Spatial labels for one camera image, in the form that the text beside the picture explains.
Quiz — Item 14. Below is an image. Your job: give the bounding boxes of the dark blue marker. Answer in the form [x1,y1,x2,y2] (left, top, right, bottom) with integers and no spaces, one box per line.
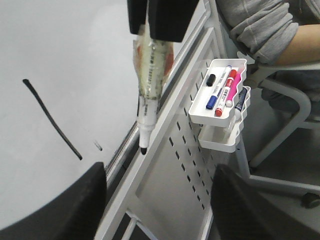
[234,87,248,120]

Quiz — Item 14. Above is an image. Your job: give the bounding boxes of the red capped marker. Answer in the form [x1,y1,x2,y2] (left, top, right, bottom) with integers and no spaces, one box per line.
[215,69,237,117]

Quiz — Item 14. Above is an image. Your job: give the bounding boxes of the white plastic tray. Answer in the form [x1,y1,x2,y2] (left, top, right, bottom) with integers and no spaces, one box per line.
[188,58,247,127]
[198,86,251,153]

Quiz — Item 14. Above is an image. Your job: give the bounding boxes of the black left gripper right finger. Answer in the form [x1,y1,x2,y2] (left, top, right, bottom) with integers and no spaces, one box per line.
[210,164,320,240]

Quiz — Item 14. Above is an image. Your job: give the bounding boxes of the blue capped marker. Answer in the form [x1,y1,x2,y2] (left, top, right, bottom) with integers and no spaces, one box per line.
[206,65,232,110]

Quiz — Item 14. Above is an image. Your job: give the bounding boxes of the pink marker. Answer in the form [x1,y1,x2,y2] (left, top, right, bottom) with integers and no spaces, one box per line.
[225,73,241,107]

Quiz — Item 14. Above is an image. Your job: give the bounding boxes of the white upper plastic tray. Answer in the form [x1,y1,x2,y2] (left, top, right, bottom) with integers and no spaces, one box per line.
[188,58,247,127]

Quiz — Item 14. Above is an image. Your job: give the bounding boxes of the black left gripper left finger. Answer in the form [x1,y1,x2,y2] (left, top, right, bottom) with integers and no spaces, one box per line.
[0,162,107,240]

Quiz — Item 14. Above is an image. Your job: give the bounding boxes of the white whiteboard marker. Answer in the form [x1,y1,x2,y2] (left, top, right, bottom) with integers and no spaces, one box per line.
[134,23,174,155]

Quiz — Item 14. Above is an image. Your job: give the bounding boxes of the white whiteboard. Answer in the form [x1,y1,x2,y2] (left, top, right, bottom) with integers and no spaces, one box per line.
[0,0,208,231]

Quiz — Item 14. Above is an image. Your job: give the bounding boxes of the grey office chair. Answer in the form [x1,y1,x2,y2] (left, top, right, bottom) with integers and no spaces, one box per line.
[236,51,320,208]

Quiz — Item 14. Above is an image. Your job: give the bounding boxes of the black marker cap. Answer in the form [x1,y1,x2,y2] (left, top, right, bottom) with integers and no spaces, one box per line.
[206,74,216,87]

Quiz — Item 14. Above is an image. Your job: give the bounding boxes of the person in grey hoodie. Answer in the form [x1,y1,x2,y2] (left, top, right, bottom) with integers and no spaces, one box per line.
[216,0,320,66]

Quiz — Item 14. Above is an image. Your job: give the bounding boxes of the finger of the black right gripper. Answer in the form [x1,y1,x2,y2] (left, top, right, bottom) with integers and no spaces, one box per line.
[127,0,149,35]
[148,0,199,43]

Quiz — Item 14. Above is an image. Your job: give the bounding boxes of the white lower plastic tray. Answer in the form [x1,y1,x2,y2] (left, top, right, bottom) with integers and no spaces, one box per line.
[198,86,251,153]

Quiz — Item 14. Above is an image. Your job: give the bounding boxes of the white metal pegboard stand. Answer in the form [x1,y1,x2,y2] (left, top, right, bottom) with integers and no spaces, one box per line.
[93,0,248,240]

